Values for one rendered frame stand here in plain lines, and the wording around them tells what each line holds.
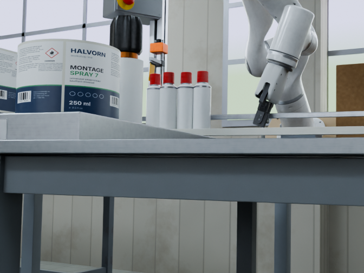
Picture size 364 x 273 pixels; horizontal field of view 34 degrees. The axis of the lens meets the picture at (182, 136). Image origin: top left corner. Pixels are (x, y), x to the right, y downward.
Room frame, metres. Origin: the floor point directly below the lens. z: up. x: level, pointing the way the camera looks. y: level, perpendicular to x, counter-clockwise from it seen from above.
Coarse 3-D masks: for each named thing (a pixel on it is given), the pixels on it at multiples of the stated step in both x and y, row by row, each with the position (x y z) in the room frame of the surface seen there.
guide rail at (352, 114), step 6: (222, 114) 1.70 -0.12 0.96; (228, 114) 1.69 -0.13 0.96; (234, 114) 1.68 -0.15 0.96; (240, 114) 1.67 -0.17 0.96; (246, 114) 1.67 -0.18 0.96; (252, 114) 1.66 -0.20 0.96; (270, 114) 1.64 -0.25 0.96; (276, 114) 1.63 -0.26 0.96; (282, 114) 1.63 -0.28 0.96; (288, 114) 1.62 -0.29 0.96; (294, 114) 1.61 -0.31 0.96; (300, 114) 1.61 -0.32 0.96; (306, 114) 1.60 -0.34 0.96; (312, 114) 1.59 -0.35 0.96; (318, 114) 1.59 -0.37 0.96; (324, 114) 1.58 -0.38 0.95; (330, 114) 1.57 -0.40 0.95; (336, 114) 1.57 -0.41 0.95; (342, 114) 1.56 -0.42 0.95; (348, 114) 1.55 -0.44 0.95; (354, 114) 1.55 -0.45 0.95; (360, 114) 1.54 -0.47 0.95; (144, 120) 1.80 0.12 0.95
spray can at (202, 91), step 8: (200, 72) 1.68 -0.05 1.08; (208, 72) 1.69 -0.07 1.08; (200, 80) 1.68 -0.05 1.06; (208, 80) 1.69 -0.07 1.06; (200, 88) 1.67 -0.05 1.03; (208, 88) 1.67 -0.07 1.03; (200, 96) 1.67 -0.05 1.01; (208, 96) 1.67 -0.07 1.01; (200, 104) 1.67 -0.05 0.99; (208, 104) 1.67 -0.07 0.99; (200, 112) 1.67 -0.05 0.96; (208, 112) 1.67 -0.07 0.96; (200, 120) 1.67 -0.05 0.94; (208, 120) 1.67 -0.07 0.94; (200, 128) 1.67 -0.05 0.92
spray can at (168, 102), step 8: (168, 72) 1.70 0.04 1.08; (168, 80) 1.70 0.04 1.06; (160, 88) 1.71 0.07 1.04; (168, 88) 1.70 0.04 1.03; (176, 88) 1.71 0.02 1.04; (160, 96) 1.71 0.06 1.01; (168, 96) 1.70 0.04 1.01; (176, 96) 1.71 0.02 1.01; (160, 104) 1.71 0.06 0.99; (168, 104) 1.70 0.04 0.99; (176, 104) 1.71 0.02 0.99; (160, 112) 1.71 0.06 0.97; (168, 112) 1.70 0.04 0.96; (176, 112) 1.71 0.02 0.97; (160, 120) 1.71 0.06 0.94; (168, 120) 1.70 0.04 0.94; (176, 120) 1.72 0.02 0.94; (168, 128) 1.70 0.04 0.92; (176, 128) 1.72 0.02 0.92
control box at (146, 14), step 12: (108, 0) 1.83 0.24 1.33; (120, 0) 1.80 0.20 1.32; (144, 0) 1.84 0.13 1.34; (156, 0) 1.86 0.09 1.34; (108, 12) 1.83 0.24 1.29; (120, 12) 1.81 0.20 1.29; (132, 12) 1.83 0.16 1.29; (144, 12) 1.84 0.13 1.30; (156, 12) 1.86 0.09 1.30; (144, 24) 1.94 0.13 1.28
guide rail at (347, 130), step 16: (208, 128) 1.63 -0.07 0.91; (224, 128) 1.61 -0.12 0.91; (240, 128) 1.59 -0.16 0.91; (256, 128) 1.57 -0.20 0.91; (272, 128) 1.56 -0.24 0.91; (288, 128) 1.54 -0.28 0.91; (304, 128) 1.52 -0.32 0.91; (320, 128) 1.51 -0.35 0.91; (336, 128) 1.49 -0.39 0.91; (352, 128) 1.47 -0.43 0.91
